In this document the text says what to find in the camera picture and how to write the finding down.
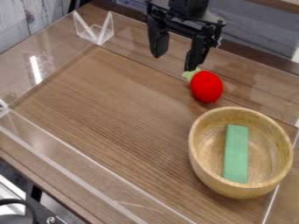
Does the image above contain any red plush strawberry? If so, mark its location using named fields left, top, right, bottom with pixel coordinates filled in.
left=182, top=68, right=225, bottom=103

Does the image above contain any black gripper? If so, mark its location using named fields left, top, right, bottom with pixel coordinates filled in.
left=146, top=0, right=226, bottom=72

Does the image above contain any brown wooden bowl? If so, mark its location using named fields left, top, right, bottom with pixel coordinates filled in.
left=189, top=107, right=294, bottom=199

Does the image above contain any green rectangular block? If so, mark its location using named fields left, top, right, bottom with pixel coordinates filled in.
left=223, top=124, right=249, bottom=183

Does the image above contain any black cable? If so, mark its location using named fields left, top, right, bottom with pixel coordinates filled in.
left=0, top=198, right=36, bottom=220

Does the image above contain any clear acrylic corner bracket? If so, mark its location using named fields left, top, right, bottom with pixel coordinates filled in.
left=73, top=11, right=115, bottom=46

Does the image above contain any clear acrylic front wall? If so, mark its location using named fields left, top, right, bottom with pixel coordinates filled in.
left=0, top=100, right=195, bottom=224

